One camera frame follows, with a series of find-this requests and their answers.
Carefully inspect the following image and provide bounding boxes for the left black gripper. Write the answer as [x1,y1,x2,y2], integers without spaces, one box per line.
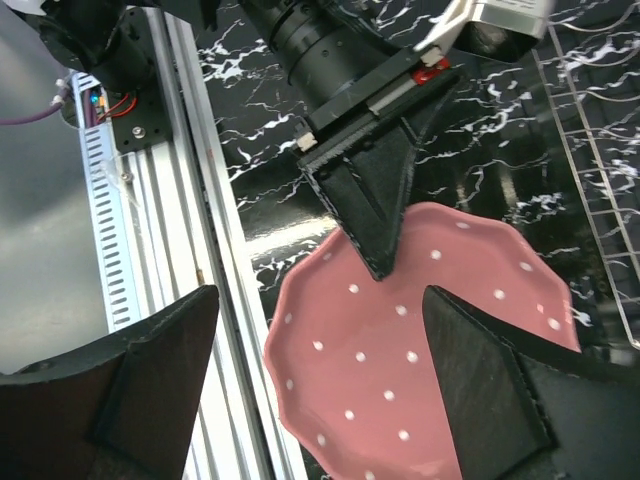
[241,1,461,280]

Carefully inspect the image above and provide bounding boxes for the black marble pattern mat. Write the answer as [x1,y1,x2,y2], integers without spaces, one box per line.
[197,0,640,480]

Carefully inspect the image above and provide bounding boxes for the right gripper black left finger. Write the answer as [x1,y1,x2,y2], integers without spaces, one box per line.
[1,285,219,479]

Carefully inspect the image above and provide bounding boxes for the steel two-tier dish rack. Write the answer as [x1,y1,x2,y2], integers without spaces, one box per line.
[534,15,639,349]

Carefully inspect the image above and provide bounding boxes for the aluminium mounting rail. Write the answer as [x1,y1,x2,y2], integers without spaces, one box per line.
[121,9,323,479]

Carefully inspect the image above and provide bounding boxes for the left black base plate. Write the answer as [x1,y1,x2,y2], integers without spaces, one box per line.
[111,8,173,154]

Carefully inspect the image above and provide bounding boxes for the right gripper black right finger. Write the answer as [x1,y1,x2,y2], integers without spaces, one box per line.
[422,286,639,479]

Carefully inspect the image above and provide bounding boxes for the slotted white cable duct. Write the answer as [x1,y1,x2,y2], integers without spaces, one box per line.
[71,72,140,333]

